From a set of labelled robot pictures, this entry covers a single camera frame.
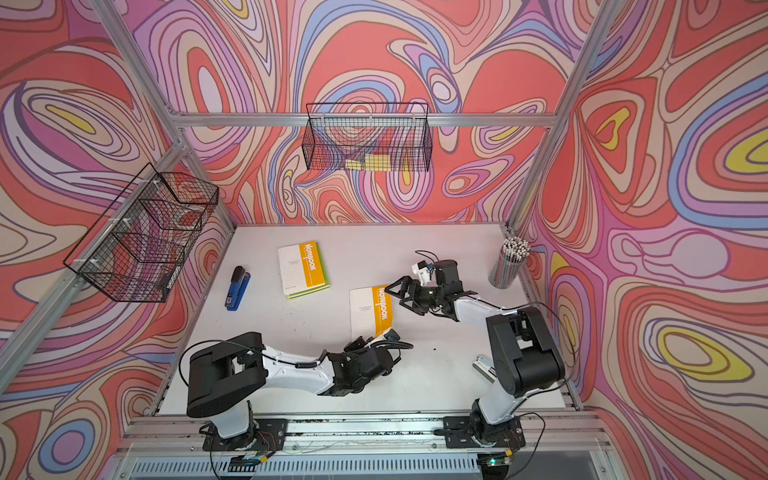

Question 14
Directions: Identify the silver grey stapler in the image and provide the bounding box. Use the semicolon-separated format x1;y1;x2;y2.
472;354;497;384

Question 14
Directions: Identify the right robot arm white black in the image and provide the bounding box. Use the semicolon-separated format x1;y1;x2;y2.
385;259;566;451

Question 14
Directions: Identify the black wire basket back wall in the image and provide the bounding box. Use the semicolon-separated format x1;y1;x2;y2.
301;101;433;172

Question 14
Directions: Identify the blue black stapler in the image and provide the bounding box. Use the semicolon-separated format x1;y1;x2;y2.
225;266;250;311

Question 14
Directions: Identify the yellow sticky notes pad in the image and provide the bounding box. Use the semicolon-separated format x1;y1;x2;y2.
344;154;392;172

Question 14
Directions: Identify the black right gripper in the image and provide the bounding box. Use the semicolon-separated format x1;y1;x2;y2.
385;276;445;315

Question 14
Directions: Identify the black wire basket left wall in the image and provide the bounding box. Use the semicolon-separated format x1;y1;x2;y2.
63;163;219;303

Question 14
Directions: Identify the clear cup of pencils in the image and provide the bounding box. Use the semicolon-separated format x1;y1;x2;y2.
488;236;531;289

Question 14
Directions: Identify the black wire basket wall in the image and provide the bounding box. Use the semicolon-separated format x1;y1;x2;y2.
63;163;219;303
301;101;433;172

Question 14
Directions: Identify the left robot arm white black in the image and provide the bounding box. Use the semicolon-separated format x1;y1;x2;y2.
184;329;413;446

